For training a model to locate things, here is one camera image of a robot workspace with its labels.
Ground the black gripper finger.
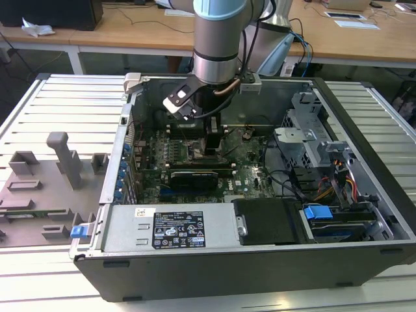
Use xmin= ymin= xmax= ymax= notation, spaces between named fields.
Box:
xmin=204 ymin=131 xmax=223 ymax=156

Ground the thin wire locking lever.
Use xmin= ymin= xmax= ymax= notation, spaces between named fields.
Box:
xmin=190 ymin=156 xmax=229 ymax=163

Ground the metal socket cover frame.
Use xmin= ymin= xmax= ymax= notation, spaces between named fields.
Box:
xmin=220 ymin=136 xmax=244 ymax=157

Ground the CPU socket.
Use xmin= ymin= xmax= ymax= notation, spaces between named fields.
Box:
xmin=185 ymin=139 xmax=228 ymax=163

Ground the black graphics card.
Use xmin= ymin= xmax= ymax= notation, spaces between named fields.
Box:
xmin=169 ymin=170 xmax=220 ymax=192

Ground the green motherboard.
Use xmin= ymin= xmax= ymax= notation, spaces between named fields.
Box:
xmin=133 ymin=127 xmax=278 ymax=205

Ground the pale blue teach pendant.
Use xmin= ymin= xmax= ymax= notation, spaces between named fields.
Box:
xmin=256 ymin=32 xmax=296 ymax=75

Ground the black label sticker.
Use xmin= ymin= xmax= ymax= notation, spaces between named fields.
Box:
xmin=152 ymin=210 xmax=205 ymax=249

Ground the grey metal drive cage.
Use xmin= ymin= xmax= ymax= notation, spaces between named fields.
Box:
xmin=272 ymin=92 xmax=351 ymax=170

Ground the black plastic drive shroud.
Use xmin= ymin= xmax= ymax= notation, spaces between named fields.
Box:
xmin=232 ymin=198 xmax=308 ymax=246

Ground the wooden desk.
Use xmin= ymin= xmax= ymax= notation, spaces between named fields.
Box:
xmin=0 ymin=0 xmax=416 ymax=70

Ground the grey power supply unit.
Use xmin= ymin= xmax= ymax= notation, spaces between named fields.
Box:
xmin=99 ymin=203 xmax=242 ymax=253

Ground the blue disk carrier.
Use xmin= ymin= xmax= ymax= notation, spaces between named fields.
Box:
xmin=302 ymin=203 xmax=374 ymax=243

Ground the black open PC case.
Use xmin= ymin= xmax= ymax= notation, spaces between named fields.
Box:
xmin=68 ymin=73 xmax=416 ymax=303

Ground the blue case latch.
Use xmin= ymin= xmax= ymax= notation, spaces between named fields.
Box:
xmin=70 ymin=224 xmax=90 ymax=240

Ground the grey parts rack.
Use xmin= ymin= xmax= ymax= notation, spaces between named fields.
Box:
xmin=0 ymin=131 xmax=110 ymax=250

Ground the black desktop computer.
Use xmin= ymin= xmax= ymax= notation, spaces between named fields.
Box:
xmin=0 ymin=0 xmax=105 ymax=32

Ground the crumpled white paper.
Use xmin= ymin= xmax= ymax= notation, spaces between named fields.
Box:
xmin=20 ymin=16 xmax=57 ymax=38

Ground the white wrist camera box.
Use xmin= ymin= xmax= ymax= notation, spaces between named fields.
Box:
xmin=162 ymin=82 xmax=203 ymax=122

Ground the black internal cable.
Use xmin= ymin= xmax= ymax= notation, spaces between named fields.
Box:
xmin=262 ymin=139 xmax=307 ymax=200

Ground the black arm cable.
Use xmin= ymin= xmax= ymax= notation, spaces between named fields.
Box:
xmin=237 ymin=0 xmax=261 ymax=72

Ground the blue cable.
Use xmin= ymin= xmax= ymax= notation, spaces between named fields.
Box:
xmin=291 ymin=31 xmax=315 ymax=77

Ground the coloured power wire bundle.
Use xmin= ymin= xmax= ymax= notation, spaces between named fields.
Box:
xmin=317 ymin=172 xmax=359 ymax=203

